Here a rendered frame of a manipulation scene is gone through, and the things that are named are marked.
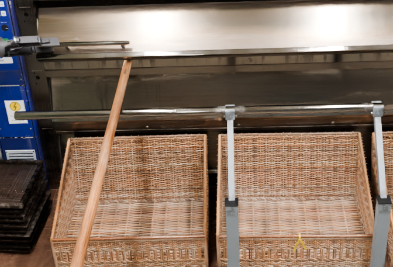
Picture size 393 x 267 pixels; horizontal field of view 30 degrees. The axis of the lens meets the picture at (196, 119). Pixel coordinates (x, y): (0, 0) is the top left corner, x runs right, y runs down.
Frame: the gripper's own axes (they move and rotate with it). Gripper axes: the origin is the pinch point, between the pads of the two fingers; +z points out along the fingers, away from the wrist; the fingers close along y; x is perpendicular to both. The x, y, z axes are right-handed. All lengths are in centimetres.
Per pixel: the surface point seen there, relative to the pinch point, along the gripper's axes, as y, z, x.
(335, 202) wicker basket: -10, 100, 76
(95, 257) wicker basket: 22, 10, 75
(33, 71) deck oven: 21.1, 0.9, 2.0
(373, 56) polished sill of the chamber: -48, 104, 30
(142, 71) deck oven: -0.1, 34.9, 12.5
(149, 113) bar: -25.9, 19.3, 36.0
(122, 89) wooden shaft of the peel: -18.5, 15.5, 24.8
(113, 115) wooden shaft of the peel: -27.1, 5.8, 35.8
